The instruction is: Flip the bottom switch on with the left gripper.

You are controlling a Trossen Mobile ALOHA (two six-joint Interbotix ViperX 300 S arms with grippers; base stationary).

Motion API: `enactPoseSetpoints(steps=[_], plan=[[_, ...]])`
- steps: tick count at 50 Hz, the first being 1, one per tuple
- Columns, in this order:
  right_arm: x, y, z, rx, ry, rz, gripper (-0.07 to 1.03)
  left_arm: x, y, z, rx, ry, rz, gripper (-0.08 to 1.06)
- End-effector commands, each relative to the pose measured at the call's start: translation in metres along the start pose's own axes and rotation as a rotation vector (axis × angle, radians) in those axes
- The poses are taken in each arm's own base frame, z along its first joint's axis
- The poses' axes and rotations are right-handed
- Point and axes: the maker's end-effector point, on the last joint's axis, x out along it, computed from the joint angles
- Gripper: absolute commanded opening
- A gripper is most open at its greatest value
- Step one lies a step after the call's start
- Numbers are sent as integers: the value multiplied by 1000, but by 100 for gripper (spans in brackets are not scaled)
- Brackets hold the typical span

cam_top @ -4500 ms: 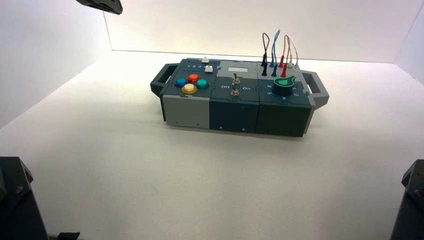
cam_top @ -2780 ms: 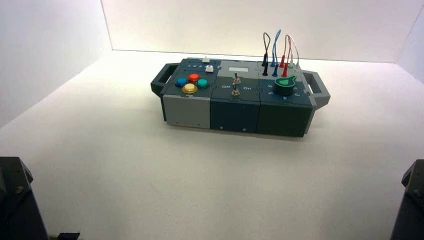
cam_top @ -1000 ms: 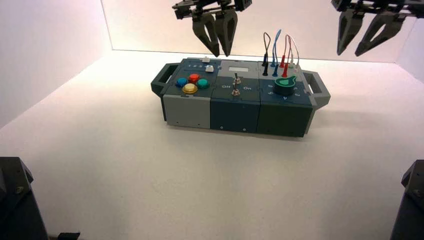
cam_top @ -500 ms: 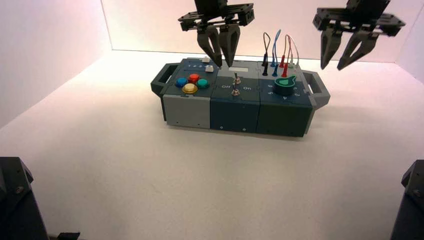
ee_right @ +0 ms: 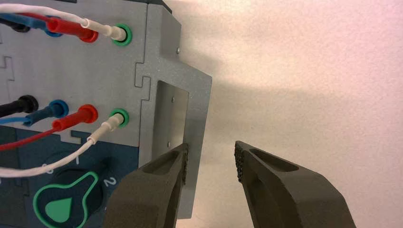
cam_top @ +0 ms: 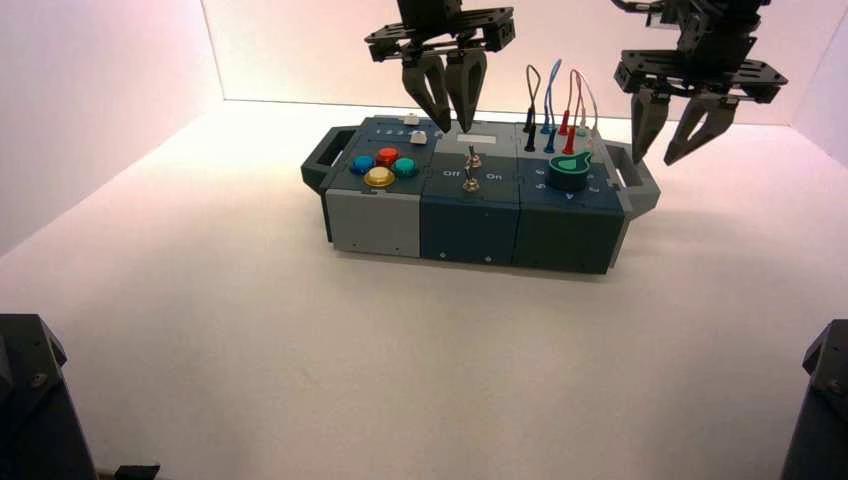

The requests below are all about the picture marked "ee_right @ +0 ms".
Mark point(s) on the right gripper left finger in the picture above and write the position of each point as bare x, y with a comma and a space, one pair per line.
148, 195

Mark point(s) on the grey and teal control box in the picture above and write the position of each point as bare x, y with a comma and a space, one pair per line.
94, 72

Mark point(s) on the black and green rotary knob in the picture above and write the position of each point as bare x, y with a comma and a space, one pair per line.
63, 207

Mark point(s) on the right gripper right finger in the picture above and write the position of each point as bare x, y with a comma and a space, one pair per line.
283, 195

